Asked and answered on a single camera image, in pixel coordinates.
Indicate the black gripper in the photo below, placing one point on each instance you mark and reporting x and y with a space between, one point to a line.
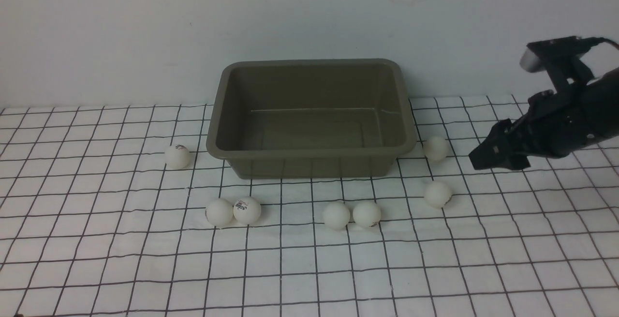
554 126

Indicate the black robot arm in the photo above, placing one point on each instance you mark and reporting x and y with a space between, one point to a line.
600 105

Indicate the white ping-pong ball red logo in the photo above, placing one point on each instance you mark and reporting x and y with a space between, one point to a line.
247 210

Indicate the white ping-pong ball plain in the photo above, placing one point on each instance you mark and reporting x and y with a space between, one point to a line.
219 213

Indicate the olive green plastic bin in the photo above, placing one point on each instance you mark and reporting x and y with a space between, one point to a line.
283 119

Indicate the white black grid tablecloth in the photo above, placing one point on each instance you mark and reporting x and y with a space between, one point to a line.
93 224

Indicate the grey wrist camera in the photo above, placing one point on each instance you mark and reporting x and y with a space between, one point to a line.
561 60

